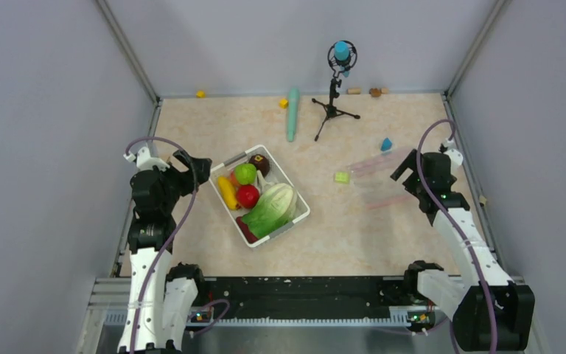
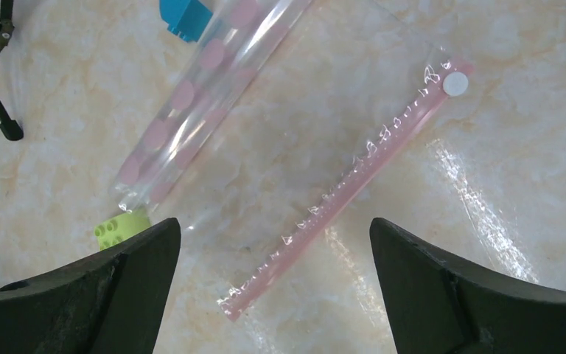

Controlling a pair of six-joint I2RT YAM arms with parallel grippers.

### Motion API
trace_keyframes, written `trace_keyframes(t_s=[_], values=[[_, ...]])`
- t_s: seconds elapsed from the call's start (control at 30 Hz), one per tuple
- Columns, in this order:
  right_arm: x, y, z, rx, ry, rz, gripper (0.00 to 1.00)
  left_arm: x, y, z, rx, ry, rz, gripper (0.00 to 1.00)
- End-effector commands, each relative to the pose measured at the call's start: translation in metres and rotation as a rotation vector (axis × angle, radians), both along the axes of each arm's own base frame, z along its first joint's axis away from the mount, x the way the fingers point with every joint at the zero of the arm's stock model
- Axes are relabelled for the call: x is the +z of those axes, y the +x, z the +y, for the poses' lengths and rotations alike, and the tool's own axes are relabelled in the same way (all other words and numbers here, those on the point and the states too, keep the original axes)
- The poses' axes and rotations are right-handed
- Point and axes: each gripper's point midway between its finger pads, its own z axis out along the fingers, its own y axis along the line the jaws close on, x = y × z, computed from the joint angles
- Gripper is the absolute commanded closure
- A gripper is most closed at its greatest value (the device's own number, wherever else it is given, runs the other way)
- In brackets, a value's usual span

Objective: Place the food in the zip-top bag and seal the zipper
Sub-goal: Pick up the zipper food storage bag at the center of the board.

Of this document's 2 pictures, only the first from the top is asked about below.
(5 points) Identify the blue toy block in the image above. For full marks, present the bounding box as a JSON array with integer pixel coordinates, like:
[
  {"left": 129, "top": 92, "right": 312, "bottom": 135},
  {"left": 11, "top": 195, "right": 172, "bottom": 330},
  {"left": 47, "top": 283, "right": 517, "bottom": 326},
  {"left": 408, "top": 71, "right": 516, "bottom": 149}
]
[{"left": 380, "top": 138, "right": 393, "bottom": 152}]

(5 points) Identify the dark purple toy mangosteen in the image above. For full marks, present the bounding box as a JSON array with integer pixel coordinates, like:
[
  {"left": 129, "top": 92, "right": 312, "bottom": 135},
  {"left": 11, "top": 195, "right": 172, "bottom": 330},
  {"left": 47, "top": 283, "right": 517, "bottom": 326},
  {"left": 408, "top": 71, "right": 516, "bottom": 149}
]
[{"left": 248, "top": 154, "right": 270, "bottom": 177}]

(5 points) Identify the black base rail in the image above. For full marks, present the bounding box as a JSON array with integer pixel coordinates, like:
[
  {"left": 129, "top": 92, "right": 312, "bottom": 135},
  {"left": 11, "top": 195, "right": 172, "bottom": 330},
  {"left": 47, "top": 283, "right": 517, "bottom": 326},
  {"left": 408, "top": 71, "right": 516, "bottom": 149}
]
[{"left": 185, "top": 276, "right": 440, "bottom": 324}]

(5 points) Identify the brown wooden block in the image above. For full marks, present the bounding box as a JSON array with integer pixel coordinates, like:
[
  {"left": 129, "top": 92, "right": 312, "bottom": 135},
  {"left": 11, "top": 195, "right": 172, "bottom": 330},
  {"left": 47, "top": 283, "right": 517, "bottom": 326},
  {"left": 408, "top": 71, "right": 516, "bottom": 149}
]
[{"left": 368, "top": 87, "right": 390, "bottom": 98}]

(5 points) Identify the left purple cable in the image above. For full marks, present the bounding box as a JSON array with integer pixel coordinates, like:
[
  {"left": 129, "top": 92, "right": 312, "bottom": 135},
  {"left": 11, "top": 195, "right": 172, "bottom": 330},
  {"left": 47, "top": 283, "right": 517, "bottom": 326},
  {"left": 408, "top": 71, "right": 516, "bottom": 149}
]
[{"left": 125, "top": 136, "right": 231, "bottom": 354}]

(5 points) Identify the yellow toy banana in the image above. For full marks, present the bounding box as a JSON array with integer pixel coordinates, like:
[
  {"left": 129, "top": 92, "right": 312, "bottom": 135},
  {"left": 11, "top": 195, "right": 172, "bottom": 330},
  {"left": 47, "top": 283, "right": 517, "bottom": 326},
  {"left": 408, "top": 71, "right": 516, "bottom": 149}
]
[{"left": 217, "top": 176, "right": 240, "bottom": 210}]

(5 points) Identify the black tripod microphone stand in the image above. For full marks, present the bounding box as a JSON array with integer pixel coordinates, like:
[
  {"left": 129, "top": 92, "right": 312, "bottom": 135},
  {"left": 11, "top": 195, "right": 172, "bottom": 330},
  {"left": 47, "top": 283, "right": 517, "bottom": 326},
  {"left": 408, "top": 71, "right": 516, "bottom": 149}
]
[{"left": 311, "top": 71, "right": 360, "bottom": 142}]

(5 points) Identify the white toy garlic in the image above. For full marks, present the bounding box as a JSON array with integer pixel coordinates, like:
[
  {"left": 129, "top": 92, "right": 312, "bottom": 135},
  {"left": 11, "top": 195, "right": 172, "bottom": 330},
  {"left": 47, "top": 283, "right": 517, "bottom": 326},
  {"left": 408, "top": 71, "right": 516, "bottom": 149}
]
[{"left": 256, "top": 170, "right": 275, "bottom": 194}]

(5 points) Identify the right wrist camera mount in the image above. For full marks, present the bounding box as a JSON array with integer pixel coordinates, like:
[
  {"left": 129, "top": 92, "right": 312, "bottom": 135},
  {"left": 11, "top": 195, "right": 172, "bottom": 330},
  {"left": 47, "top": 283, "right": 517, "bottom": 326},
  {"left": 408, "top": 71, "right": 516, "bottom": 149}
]
[{"left": 439, "top": 139, "right": 464, "bottom": 173}]

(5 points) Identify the blue microphone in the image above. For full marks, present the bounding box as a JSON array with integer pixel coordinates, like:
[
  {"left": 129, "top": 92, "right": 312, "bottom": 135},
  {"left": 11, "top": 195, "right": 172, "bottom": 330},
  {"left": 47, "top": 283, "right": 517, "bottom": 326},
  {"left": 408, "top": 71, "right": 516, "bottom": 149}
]
[{"left": 327, "top": 41, "right": 358, "bottom": 78}]

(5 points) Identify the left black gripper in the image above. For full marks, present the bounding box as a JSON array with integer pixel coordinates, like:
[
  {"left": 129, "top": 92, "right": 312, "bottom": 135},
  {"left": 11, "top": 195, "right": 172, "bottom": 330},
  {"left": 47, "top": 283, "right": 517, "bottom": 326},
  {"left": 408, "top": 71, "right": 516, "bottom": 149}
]
[{"left": 154, "top": 149, "right": 211, "bottom": 213}]

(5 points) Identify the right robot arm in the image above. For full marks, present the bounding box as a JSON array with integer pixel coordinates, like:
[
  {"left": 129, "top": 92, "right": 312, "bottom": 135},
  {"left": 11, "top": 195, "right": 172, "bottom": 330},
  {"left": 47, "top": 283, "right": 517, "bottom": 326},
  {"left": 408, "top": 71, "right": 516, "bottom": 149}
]
[{"left": 391, "top": 149, "right": 535, "bottom": 353}]

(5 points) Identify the teal cylindrical toy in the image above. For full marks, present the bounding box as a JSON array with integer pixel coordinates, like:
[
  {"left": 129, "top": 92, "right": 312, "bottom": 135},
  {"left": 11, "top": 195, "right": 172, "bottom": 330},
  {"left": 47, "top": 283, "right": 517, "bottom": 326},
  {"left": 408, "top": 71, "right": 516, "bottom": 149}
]
[{"left": 286, "top": 87, "right": 300, "bottom": 142}]

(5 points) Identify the green toy apple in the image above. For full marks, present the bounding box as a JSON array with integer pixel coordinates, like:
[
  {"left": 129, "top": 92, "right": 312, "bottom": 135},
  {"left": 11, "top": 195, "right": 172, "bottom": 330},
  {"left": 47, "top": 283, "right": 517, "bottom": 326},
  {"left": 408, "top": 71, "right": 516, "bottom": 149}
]
[{"left": 234, "top": 163, "right": 257, "bottom": 185}]

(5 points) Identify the green toy napa cabbage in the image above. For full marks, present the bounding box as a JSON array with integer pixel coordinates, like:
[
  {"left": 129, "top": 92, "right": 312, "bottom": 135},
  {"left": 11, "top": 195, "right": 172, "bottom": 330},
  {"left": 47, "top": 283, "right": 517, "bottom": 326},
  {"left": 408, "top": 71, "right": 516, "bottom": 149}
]
[{"left": 241, "top": 183, "right": 298, "bottom": 239}]

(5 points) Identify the green lego brick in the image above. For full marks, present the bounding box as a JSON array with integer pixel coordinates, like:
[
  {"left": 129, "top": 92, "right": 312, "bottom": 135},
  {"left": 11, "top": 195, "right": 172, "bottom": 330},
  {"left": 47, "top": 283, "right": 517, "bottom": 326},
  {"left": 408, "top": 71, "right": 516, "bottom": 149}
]
[{"left": 334, "top": 171, "right": 350, "bottom": 184}]

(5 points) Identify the clear pink zip top bag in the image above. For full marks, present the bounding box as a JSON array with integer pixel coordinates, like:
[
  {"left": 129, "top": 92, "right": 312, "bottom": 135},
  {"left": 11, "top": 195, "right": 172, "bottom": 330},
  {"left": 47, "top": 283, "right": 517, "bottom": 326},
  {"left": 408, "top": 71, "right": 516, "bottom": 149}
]
[{"left": 347, "top": 147, "right": 413, "bottom": 210}]

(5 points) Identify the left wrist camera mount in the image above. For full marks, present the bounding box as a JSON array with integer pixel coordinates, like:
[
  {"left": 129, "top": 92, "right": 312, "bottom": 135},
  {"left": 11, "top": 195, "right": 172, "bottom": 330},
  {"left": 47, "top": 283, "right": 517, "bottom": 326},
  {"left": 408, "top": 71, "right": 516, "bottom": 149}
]
[{"left": 123, "top": 146, "right": 170, "bottom": 172}]

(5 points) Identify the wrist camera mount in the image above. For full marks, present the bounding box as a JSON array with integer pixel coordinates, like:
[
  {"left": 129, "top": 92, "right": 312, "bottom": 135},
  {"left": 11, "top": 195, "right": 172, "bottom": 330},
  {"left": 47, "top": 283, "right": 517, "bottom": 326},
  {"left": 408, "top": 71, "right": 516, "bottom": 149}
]
[
  {"left": 439, "top": 139, "right": 464, "bottom": 173},
  {"left": 123, "top": 146, "right": 170, "bottom": 172}
]

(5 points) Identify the orange toy peach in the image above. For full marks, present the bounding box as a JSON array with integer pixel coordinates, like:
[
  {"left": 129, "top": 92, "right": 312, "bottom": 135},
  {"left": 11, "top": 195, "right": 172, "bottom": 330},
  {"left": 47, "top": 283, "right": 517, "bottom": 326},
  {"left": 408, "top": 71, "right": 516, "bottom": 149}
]
[{"left": 229, "top": 172, "right": 240, "bottom": 188}]

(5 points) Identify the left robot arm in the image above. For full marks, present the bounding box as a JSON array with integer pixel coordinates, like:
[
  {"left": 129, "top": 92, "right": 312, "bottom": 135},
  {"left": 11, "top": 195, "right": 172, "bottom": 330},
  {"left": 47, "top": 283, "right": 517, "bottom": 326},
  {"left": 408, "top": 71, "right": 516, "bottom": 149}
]
[{"left": 117, "top": 147, "right": 212, "bottom": 353}]

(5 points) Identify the red toy apple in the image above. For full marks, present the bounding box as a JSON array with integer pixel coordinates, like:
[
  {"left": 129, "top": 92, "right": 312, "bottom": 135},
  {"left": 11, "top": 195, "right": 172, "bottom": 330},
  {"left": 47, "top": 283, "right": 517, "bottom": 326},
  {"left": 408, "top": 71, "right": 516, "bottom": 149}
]
[{"left": 236, "top": 184, "right": 260, "bottom": 209}]

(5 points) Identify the dark red toy vegetable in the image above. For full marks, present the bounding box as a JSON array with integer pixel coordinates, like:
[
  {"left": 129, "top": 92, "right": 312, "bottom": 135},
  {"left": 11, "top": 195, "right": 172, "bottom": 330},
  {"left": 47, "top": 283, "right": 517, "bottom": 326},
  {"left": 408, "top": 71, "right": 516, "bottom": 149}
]
[{"left": 235, "top": 216, "right": 259, "bottom": 244}]

